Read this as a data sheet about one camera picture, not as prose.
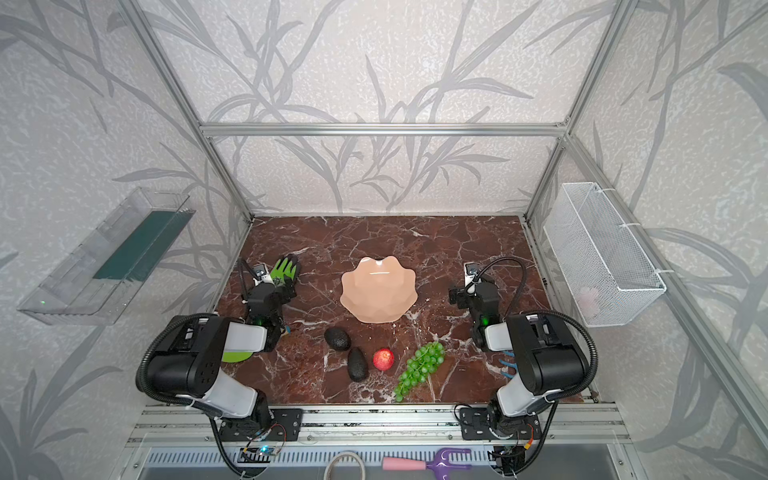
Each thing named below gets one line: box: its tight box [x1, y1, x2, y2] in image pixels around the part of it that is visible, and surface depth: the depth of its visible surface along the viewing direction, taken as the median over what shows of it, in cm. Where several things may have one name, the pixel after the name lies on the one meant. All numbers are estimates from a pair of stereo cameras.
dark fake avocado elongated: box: [347, 346, 369, 383], surface depth 82 cm
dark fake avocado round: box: [324, 327, 352, 352], surface depth 86 cm
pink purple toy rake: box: [382, 448, 472, 480], surface depth 70 cm
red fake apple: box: [372, 348, 395, 371], surface depth 82 cm
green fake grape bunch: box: [394, 341, 446, 402], surface depth 82 cm
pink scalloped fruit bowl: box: [340, 256, 419, 323], surface depth 98 cm
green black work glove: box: [270, 254, 298, 287], surface depth 105 cm
